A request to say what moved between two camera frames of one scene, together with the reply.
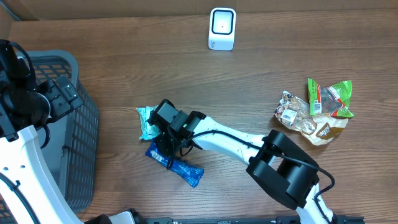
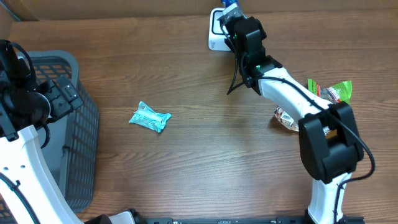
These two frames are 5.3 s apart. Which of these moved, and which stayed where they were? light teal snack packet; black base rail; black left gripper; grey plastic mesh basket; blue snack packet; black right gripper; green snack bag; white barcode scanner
Moved: black right gripper; light teal snack packet; blue snack packet
Stayed: black base rail; grey plastic mesh basket; green snack bag; white barcode scanner; black left gripper
